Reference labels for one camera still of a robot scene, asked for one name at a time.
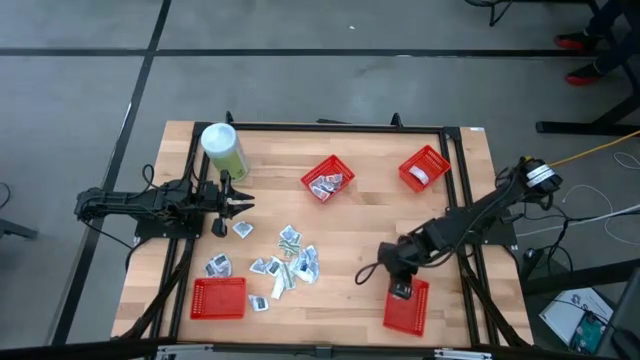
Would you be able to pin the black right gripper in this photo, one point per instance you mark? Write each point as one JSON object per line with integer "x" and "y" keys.
{"x": 400, "y": 260}

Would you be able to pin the silver frame bracket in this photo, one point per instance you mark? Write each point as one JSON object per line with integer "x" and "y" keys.
{"x": 182, "y": 351}
{"x": 462, "y": 355}

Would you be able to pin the black floor stand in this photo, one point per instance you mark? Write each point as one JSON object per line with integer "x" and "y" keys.
{"x": 15, "y": 230}

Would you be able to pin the green circuit board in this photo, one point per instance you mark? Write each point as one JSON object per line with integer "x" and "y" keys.
{"x": 587, "y": 332}

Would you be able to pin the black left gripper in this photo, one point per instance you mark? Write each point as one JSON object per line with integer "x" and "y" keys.
{"x": 225, "y": 180}

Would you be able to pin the white green wipes canister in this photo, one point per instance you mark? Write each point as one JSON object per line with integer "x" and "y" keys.
{"x": 225, "y": 150}

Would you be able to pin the white packet blue black print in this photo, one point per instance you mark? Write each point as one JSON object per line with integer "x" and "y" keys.
{"x": 300, "y": 265}
{"x": 290, "y": 234}

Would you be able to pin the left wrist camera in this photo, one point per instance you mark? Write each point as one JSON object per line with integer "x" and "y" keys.
{"x": 213, "y": 199}

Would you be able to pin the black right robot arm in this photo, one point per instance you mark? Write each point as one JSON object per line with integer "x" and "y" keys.
{"x": 475, "y": 215}

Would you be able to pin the black chair base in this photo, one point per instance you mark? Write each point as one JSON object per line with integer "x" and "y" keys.
{"x": 492, "y": 10}

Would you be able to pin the black desk leg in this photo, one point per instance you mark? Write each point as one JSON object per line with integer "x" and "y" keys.
{"x": 575, "y": 277}

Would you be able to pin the plain white long packet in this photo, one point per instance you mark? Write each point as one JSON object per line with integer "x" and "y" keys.
{"x": 277, "y": 290}

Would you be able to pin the red plastic basket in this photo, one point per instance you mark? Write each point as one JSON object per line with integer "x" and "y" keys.
{"x": 407, "y": 315}
{"x": 432, "y": 162}
{"x": 218, "y": 298}
{"x": 334, "y": 167}

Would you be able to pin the black desk frame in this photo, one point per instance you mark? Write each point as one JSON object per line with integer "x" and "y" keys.
{"x": 600, "y": 125}

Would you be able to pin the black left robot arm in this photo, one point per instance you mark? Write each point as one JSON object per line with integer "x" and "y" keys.
{"x": 125, "y": 202}

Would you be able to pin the person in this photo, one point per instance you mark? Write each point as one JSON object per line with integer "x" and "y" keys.
{"x": 575, "y": 41}

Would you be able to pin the white label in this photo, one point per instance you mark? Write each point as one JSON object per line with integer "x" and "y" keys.
{"x": 477, "y": 129}

